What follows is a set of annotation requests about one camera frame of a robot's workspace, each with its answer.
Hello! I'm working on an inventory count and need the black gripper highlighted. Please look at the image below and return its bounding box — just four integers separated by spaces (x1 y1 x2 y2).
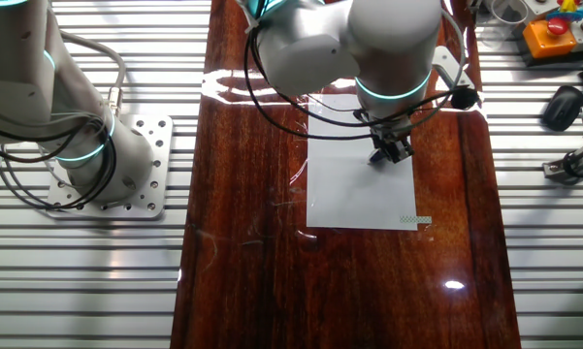
368 117 415 165

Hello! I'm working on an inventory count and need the white paper sheet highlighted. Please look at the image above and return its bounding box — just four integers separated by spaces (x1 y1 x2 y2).
305 92 419 232

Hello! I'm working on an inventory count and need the black computer mouse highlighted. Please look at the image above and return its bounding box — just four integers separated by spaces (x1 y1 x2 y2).
541 85 583 133

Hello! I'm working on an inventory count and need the clear plastic cup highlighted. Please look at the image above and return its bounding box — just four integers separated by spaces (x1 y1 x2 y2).
487 0 531 28

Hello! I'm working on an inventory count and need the orange emergency stop box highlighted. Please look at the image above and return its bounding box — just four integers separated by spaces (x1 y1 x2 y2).
522 17 578 60

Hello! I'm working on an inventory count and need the yellow and blue toy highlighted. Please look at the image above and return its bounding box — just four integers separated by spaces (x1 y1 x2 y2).
545 0 583 23

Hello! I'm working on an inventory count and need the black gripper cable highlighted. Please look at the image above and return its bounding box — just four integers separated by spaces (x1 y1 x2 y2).
243 9 482 142

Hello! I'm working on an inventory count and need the white cable tie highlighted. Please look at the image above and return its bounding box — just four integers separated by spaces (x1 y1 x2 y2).
240 2 264 34

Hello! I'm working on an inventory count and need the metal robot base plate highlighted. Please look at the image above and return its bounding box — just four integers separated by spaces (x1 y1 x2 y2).
45 113 175 222

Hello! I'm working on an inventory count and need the black base cable bundle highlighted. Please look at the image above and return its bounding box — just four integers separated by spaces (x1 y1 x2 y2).
0 109 118 213

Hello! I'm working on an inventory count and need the grey base cable with connector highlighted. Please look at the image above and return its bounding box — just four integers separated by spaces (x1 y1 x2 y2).
60 30 127 117

